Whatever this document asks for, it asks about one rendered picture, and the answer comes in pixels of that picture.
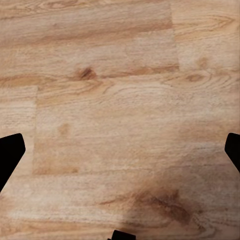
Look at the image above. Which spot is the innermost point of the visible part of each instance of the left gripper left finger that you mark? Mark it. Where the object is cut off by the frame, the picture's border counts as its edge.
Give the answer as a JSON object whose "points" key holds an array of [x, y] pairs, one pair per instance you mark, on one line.
{"points": [[12, 148]]}

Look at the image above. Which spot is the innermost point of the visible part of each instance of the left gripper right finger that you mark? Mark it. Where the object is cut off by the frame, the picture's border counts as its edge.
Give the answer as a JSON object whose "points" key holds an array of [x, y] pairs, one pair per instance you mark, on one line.
{"points": [[232, 149]]}

